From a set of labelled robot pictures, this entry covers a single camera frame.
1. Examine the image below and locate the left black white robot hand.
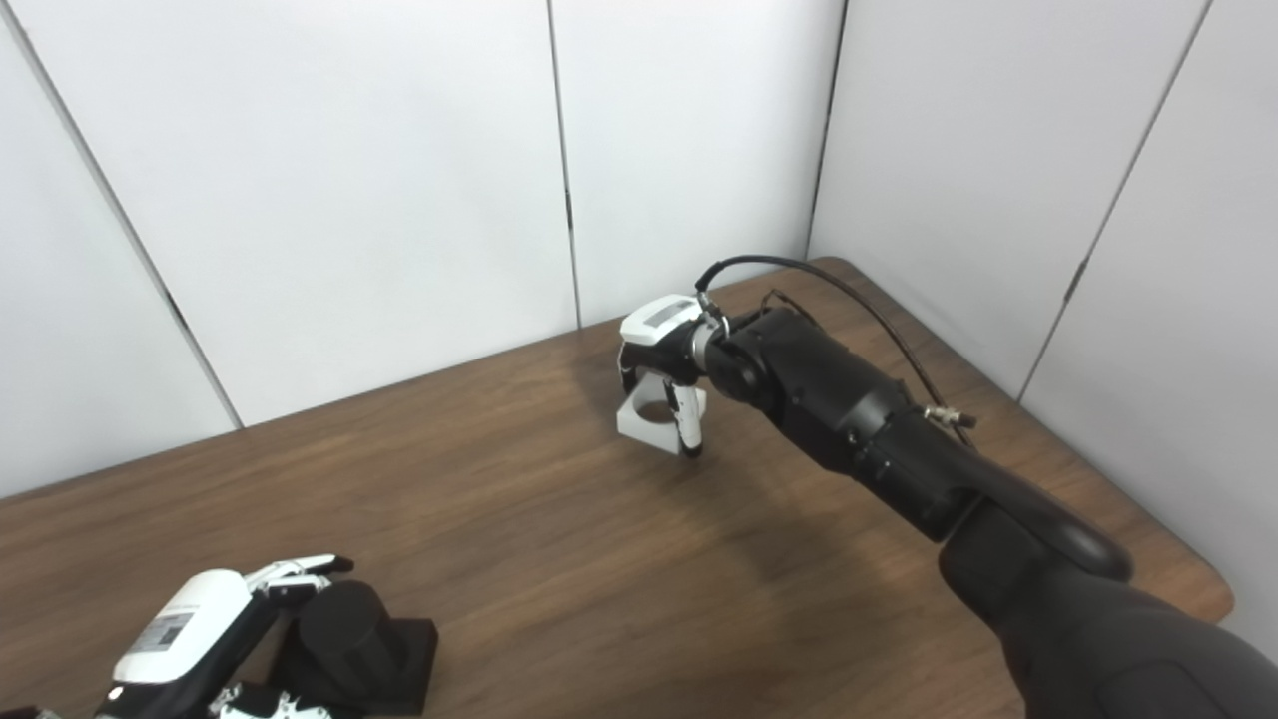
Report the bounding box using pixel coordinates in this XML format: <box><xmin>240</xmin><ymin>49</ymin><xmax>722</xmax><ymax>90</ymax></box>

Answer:
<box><xmin>95</xmin><ymin>554</ymin><xmax>355</xmax><ymax>719</ymax></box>

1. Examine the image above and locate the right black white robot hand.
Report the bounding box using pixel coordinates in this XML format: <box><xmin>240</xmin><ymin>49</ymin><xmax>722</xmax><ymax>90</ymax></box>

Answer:
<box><xmin>617</xmin><ymin>295</ymin><xmax>725</xmax><ymax>458</ymax></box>

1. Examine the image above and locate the white square piece with hole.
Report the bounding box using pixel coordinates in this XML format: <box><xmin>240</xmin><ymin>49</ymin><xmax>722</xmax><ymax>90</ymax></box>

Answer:
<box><xmin>616</xmin><ymin>369</ymin><xmax>708</xmax><ymax>455</ymax></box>

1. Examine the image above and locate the black peg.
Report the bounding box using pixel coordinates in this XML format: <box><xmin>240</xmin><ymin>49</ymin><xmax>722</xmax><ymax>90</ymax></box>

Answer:
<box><xmin>265</xmin><ymin>580</ymin><xmax>440</xmax><ymax>716</ymax></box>

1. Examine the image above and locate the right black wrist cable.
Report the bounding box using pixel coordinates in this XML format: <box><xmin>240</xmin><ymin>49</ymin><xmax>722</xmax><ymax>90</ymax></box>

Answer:
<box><xmin>694</xmin><ymin>256</ymin><xmax>977</xmax><ymax>445</ymax></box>

